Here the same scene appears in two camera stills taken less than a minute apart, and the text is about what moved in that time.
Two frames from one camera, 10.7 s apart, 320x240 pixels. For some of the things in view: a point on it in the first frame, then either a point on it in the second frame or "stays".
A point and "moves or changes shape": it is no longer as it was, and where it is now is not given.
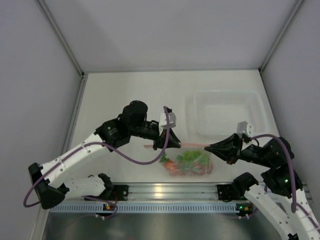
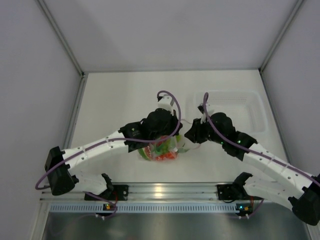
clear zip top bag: [188, 161] moves or changes shape
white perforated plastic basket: [218, 112] stays
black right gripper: [229, 148] to [194, 134]
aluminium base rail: [176, 192] stays
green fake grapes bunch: [191, 159] moves or changes shape
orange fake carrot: [171, 167] to [167, 156]
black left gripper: [173, 141] to [174, 121]
